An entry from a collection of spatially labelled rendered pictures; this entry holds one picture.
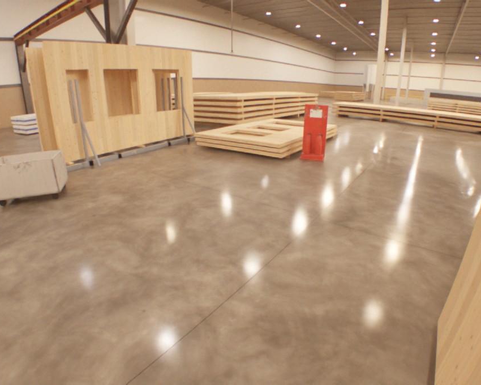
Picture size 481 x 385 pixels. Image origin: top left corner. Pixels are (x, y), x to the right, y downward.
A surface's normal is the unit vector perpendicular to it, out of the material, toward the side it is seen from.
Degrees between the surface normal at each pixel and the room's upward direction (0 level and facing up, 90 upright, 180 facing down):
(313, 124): 90
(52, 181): 90
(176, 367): 0
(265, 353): 0
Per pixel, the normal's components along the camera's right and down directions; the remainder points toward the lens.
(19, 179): 0.36, 0.34
